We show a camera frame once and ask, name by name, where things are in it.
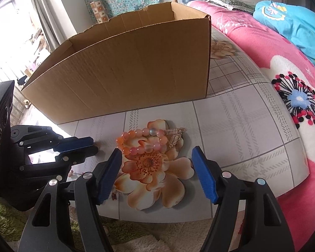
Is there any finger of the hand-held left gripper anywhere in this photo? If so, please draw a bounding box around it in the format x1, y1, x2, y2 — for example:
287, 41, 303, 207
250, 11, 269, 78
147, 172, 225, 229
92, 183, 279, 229
10, 125, 94, 153
18, 145, 99, 181

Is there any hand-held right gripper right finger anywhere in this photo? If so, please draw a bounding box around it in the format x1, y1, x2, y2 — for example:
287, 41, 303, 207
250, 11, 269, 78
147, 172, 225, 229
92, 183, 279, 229
191, 146, 296, 252

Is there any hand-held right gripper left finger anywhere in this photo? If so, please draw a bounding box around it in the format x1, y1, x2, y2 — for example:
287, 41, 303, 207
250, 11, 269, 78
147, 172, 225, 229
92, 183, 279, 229
17, 148, 123, 252

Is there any pink orange bead bracelet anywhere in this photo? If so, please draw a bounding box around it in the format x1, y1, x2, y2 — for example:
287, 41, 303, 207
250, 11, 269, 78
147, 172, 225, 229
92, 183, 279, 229
115, 128, 168, 155

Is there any brown cardboard box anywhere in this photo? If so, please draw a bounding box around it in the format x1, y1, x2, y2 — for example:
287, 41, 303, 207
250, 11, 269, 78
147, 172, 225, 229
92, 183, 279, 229
21, 1, 212, 125

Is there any floral plaid tablecloth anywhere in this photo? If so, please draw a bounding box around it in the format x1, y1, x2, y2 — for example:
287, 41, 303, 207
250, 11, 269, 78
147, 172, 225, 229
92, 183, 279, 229
56, 26, 309, 219

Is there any green white fluffy cloth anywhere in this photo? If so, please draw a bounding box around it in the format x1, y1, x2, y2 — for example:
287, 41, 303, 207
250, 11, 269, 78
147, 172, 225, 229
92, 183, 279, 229
0, 199, 218, 252

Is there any small patterned box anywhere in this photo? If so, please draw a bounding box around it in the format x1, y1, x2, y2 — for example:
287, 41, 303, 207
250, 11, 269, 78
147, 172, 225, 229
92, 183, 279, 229
90, 0, 109, 25

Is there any pale curtain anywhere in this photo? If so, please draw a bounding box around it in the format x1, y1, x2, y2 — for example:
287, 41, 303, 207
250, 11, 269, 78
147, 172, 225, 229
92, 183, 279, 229
26, 0, 69, 51

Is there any pink floral blanket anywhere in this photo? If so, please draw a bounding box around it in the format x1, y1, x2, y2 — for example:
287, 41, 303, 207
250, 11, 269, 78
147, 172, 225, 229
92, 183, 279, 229
186, 0, 315, 252

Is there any blue striped quilt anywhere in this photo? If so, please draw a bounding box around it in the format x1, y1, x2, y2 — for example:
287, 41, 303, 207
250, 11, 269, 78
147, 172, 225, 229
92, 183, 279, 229
253, 0, 315, 75

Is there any grey green lace pillow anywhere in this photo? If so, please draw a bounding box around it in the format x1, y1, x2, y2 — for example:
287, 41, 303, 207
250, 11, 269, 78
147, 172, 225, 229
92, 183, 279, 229
206, 0, 258, 13

